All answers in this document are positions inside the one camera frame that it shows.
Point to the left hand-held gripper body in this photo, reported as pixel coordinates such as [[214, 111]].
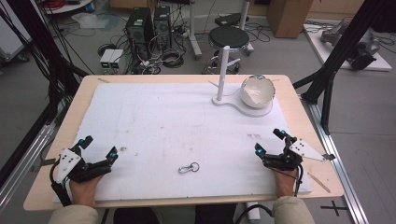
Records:
[[67, 163]]

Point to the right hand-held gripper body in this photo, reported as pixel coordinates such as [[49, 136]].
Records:
[[291, 155]]

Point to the person's right hand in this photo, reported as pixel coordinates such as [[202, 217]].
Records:
[[285, 183]]

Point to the person's left hand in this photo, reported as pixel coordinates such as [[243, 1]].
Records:
[[85, 191]]

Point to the thin wooden stick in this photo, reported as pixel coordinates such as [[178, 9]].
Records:
[[319, 182]]

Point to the white egg-shaped bowl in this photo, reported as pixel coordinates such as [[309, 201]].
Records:
[[257, 91]]

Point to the white table leg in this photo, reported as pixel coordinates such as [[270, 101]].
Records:
[[253, 213]]

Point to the white foam mat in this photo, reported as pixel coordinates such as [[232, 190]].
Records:
[[174, 130]]

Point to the black tape cross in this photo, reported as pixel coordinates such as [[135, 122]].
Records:
[[334, 207]]

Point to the white stand with pole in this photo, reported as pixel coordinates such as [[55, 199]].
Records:
[[223, 71]]

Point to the white power supply box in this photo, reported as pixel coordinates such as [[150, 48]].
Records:
[[106, 59], [116, 59]]

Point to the person's legs dark trousers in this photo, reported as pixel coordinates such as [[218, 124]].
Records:
[[174, 215]]

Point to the white floor board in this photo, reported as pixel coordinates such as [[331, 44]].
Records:
[[323, 51]]

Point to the black round stool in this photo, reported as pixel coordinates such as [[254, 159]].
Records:
[[229, 37]]

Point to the white desk leg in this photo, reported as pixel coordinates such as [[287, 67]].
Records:
[[193, 31], [246, 25]]

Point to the brown cardboard box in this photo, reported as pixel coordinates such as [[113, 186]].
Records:
[[288, 17]]

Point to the grey robot device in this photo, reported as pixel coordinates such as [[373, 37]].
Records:
[[362, 49]]

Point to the large black computer tower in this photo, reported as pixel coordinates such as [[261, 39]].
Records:
[[140, 32]]

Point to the clear plastic sheet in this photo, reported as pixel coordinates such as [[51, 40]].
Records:
[[93, 20]]

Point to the flat black case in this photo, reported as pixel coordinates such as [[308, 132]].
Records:
[[231, 19]]

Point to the white cabinet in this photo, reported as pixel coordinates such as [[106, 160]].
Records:
[[12, 40]]

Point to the round white table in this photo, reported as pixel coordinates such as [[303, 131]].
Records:
[[67, 6]]

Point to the small black computer tower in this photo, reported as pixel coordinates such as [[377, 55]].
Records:
[[162, 26]]

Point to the silver aluminium rail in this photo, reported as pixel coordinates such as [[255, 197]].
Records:
[[339, 174], [21, 168]]

